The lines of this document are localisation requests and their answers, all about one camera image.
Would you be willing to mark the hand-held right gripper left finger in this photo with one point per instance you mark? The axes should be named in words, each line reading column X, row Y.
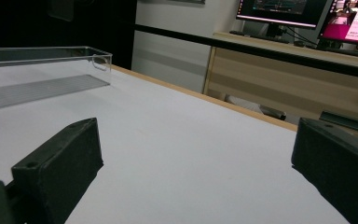
column 62, row 168

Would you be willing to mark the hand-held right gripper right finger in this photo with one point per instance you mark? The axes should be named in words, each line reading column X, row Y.
column 338, row 161

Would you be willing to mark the clear plastic tray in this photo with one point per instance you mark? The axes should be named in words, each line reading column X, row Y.
column 43, row 90

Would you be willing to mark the light wooden desk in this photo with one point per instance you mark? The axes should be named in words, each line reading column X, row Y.
column 292, row 84

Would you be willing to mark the office chair base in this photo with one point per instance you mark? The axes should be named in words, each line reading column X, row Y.
column 261, row 110

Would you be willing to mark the pink screen monitor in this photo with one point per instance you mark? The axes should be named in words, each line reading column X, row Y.
column 354, row 25

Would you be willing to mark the black curtain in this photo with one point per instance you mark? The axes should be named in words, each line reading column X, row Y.
column 59, row 25

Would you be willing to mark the white cabinet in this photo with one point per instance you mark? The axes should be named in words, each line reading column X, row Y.
column 171, row 59

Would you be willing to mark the dark screen monitor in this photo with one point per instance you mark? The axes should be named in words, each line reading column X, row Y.
column 279, row 9

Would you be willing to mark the black frame bar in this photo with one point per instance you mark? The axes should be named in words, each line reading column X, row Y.
column 261, row 51

